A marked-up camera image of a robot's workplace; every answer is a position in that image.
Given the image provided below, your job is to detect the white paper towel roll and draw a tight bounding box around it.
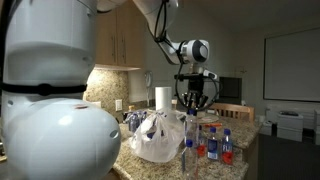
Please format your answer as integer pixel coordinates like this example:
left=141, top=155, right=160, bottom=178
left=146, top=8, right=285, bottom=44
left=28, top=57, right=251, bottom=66
left=155, top=86, right=173, bottom=111

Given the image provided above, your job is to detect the wooden dining chair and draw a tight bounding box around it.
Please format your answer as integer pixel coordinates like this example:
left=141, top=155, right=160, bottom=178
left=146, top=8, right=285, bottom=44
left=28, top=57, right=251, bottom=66
left=208, top=102, right=256, bottom=123

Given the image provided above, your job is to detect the small white box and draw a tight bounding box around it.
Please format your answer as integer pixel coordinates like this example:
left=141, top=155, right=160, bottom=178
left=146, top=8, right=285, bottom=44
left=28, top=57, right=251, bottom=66
left=259, top=120, right=274, bottom=136

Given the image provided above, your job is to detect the black strap on robot base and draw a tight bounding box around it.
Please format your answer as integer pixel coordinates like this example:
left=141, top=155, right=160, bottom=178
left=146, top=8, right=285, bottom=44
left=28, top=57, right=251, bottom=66
left=0, top=82, right=88, bottom=98

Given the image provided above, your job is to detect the white printer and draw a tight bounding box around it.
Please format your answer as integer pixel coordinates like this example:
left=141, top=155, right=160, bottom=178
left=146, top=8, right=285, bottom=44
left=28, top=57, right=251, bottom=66
left=275, top=110, right=305, bottom=142

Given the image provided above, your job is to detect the black television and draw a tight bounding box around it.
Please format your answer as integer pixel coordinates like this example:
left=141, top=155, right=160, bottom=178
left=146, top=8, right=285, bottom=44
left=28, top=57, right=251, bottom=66
left=216, top=76, right=243, bottom=105

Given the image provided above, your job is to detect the shrink-wrapped water bottle pack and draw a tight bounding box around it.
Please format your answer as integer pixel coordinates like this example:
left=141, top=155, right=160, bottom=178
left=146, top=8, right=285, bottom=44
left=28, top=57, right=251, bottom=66
left=123, top=111, right=148, bottom=134

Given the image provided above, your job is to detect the white wall phone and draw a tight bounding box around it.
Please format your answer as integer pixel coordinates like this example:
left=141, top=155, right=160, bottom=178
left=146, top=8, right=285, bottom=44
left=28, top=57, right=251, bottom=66
left=143, top=70, right=154, bottom=106

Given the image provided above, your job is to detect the round flat plate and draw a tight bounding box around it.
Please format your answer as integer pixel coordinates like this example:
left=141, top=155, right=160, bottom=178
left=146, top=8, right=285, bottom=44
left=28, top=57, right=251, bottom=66
left=198, top=114, right=220, bottom=125

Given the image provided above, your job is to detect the wooden wall cabinet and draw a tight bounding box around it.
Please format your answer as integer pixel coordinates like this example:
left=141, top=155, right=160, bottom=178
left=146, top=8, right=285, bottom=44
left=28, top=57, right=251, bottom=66
left=94, top=0, right=148, bottom=72

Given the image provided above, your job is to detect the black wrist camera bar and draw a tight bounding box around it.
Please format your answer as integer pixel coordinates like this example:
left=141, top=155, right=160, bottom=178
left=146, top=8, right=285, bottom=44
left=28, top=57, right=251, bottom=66
left=173, top=73, right=206, bottom=82

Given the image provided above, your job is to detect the orange marker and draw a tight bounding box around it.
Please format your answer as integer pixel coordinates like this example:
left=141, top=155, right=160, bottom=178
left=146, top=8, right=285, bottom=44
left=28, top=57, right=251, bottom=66
left=203, top=122, right=223, bottom=128

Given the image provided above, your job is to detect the white wall whiteboard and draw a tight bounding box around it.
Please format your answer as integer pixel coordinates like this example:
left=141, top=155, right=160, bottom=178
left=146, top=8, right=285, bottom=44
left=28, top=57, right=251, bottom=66
left=263, top=27, right=320, bottom=103

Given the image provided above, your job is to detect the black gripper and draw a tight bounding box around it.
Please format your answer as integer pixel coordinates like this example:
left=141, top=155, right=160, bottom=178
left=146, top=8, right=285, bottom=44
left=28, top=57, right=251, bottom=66
left=182, top=80, right=210, bottom=110

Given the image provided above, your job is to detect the clear plastic bag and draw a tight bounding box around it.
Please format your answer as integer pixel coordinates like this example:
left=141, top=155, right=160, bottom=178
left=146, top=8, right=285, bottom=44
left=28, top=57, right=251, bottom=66
left=129, top=107, right=188, bottom=164

